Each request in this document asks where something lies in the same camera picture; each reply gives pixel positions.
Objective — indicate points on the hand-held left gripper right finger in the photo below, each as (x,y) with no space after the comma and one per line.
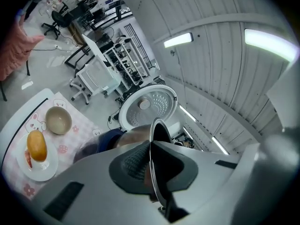
(211,184)

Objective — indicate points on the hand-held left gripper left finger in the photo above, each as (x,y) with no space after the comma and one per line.
(93,196)

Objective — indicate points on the black metal pot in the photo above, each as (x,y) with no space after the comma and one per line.
(133,135)

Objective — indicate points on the ceiling light panel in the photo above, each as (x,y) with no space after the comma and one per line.
(269,42)
(220,145)
(187,113)
(178,40)

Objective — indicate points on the white plate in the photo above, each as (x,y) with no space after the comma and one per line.
(47,172)

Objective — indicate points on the pink checked tablecloth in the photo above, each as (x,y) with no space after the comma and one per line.
(70,139)

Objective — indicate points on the red food piece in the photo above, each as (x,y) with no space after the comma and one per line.
(28,158)

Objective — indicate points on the orange round food item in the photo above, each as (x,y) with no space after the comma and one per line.
(36,144)

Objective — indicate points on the beige bowl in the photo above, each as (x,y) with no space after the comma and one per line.
(58,121)

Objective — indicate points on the dark blue rice cooker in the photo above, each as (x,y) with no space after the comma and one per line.
(150,107)

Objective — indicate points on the white office chair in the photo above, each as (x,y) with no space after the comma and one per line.
(96,76)

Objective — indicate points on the white shelf unit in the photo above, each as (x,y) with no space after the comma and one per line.
(129,62)

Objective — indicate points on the white table with black legs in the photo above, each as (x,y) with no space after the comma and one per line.
(93,46)

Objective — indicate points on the white power strip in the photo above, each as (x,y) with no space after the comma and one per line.
(58,47)

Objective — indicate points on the black office chair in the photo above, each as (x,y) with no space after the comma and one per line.
(57,20)

